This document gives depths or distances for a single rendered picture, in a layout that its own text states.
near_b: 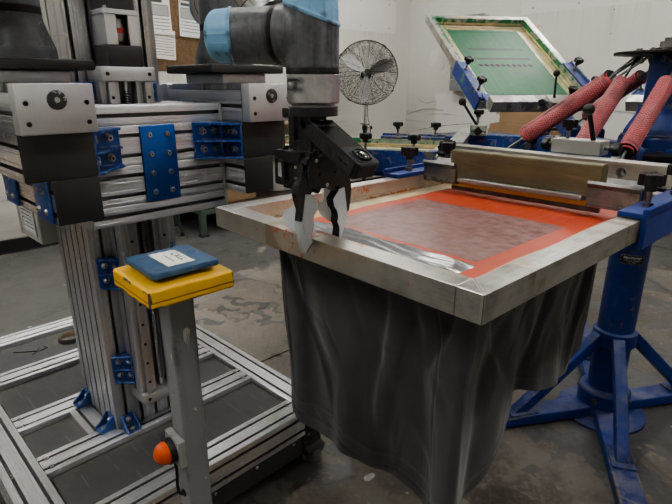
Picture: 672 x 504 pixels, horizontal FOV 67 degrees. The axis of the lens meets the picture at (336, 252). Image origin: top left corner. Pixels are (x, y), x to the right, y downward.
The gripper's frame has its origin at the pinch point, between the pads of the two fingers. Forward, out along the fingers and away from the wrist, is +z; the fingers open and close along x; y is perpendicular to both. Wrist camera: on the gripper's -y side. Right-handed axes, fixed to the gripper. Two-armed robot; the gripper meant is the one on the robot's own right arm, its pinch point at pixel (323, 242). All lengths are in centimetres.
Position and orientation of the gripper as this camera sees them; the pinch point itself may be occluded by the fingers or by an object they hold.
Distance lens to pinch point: 78.5
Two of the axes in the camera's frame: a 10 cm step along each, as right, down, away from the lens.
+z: 0.0, 9.5, 3.1
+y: -6.7, -2.3, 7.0
